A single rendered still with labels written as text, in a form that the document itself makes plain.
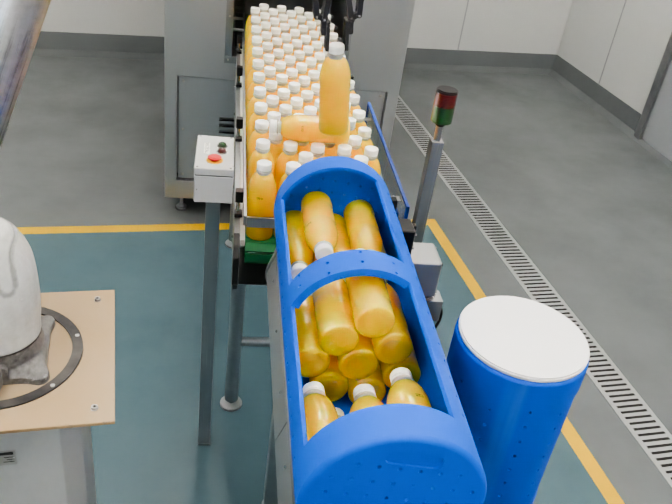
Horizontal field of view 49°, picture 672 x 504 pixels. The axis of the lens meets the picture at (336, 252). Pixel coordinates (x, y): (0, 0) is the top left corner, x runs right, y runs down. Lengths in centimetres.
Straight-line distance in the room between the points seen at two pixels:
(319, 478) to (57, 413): 51
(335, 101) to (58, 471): 100
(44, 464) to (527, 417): 94
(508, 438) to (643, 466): 146
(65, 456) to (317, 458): 58
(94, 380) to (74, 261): 214
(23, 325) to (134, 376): 156
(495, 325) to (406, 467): 61
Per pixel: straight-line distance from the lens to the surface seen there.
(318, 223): 161
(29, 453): 149
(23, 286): 136
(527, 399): 156
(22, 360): 144
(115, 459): 265
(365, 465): 108
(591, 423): 311
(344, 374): 140
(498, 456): 167
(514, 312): 169
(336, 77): 178
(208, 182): 195
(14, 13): 143
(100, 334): 153
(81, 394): 141
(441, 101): 219
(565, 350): 163
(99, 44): 601
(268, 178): 194
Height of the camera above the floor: 198
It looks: 33 degrees down
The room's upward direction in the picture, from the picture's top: 8 degrees clockwise
